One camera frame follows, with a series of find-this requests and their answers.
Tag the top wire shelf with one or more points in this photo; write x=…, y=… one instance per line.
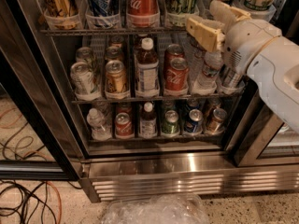
x=117, y=31

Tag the silver can middle shelf front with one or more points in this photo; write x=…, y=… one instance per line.
x=83, y=78

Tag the brown juice bottle middle shelf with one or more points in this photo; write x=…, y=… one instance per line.
x=147, y=66

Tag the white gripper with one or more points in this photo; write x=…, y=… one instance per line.
x=250, y=44

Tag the gold can top shelf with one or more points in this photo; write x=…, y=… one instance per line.
x=62, y=8

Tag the brown juice bottle bottom shelf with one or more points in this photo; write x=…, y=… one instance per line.
x=148, y=121

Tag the green can bottom shelf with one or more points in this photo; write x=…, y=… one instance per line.
x=170, y=122

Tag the red cola can middle front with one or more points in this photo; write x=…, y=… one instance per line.
x=176, y=74

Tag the gold can middle shelf rear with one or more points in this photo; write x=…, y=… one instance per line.
x=113, y=53

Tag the gold can middle shelf front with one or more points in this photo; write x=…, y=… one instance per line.
x=116, y=77

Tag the stainless steel fridge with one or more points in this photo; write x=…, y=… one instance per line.
x=240, y=158

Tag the red cola can middle rear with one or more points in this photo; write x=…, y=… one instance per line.
x=173, y=51

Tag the wire shelf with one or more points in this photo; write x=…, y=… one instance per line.
x=156, y=98
x=117, y=31

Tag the clear plastic bag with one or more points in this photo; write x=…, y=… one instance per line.
x=163, y=209

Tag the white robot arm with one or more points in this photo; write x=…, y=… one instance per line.
x=276, y=72

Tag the red cola can shelf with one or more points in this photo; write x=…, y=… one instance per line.
x=142, y=7
x=123, y=125

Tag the red cola can bottom shelf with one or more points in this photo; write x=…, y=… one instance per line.
x=123, y=125

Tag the brown can bottom shelf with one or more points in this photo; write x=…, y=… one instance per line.
x=215, y=121

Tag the left glass fridge door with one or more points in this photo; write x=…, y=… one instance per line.
x=34, y=73

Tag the red cola can top shelf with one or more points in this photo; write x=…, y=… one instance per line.
x=142, y=7

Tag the middle wire shelf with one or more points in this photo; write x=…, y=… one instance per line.
x=156, y=98

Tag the clear water bottle middle shelf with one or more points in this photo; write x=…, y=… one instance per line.
x=213, y=63

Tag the clear water bottle shelf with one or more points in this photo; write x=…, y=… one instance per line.
x=101, y=130
x=213, y=63

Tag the blue can bottom shelf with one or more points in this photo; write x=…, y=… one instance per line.
x=193, y=121

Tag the silver blue can middle front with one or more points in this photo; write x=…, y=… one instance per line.
x=230, y=78

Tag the silver can middle shelf rear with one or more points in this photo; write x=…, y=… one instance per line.
x=85, y=54

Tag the silver can shelf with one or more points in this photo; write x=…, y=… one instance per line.
x=85, y=54
x=83, y=78

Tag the brown juice bottle shelf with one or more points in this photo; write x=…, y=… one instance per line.
x=147, y=66
x=148, y=121

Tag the clear water bottle bottom shelf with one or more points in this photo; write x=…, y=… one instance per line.
x=101, y=130

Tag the gold can shelf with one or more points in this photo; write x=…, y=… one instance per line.
x=113, y=53
x=62, y=8
x=116, y=77

